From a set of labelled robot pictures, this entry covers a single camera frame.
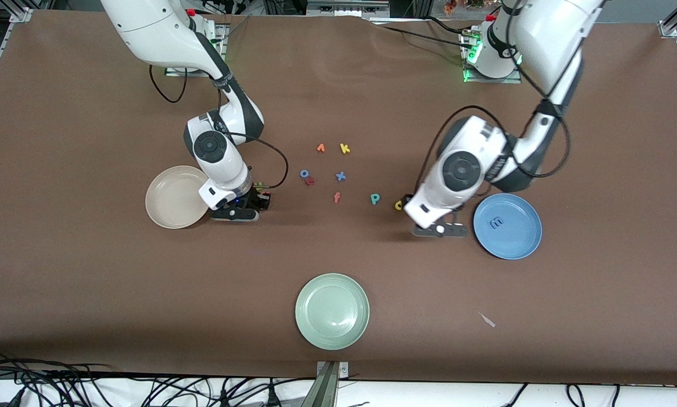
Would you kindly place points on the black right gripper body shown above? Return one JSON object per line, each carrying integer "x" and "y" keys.
{"x": 255, "y": 197}

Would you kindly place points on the lavender blue letter m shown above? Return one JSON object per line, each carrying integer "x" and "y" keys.
{"x": 495, "y": 223}

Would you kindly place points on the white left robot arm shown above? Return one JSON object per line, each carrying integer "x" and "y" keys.
{"x": 463, "y": 169}

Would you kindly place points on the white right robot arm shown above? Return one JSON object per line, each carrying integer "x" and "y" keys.
{"x": 157, "y": 28}

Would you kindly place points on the blue round plate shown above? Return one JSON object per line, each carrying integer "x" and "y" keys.
{"x": 513, "y": 232}

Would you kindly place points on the beige round plate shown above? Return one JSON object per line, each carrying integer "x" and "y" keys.
{"x": 172, "y": 198}

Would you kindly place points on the pale green round plate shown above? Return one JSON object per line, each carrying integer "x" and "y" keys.
{"x": 332, "y": 311}

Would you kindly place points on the brown table cover sheet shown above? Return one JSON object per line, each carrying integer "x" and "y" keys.
{"x": 90, "y": 282}

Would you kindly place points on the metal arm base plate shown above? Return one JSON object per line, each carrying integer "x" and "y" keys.
{"x": 174, "y": 72}
{"x": 485, "y": 81}

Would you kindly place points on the grey metal post bracket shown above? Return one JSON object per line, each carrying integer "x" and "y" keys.
{"x": 328, "y": 384}

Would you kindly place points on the silver metal frame bar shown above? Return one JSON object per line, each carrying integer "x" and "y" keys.
{"x": 347, "y": 8}

